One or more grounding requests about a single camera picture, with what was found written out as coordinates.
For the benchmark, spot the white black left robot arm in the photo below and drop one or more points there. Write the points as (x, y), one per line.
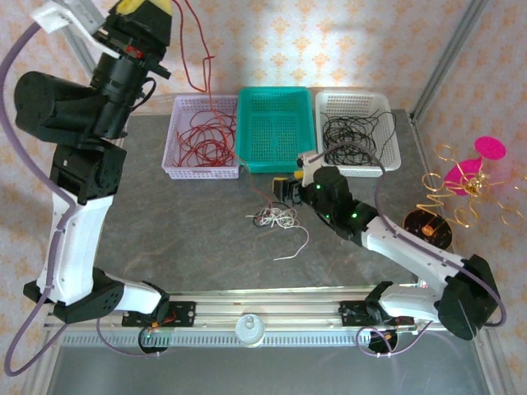
(74, 247)

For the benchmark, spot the round grey knob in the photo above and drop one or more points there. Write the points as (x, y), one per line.
(249, 329)

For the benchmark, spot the green plastic basket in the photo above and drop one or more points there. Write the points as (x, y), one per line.
(280, 123)

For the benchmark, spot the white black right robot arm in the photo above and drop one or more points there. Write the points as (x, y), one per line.
(411, 251)

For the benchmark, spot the small white electronic box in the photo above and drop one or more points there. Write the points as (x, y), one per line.
(422, 284)

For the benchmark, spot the black round disc gold rim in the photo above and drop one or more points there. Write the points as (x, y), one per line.
(436, 238)

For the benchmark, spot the white plastic basket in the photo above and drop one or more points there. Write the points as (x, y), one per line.
(350, 100)

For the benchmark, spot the purple plastic basket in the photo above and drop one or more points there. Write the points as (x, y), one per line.
(181, 173)

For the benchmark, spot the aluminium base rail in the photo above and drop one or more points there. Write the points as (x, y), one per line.
(267, 302)

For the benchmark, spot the aluminium frame post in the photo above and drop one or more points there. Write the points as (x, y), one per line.
(449, 61)
(84, 66)

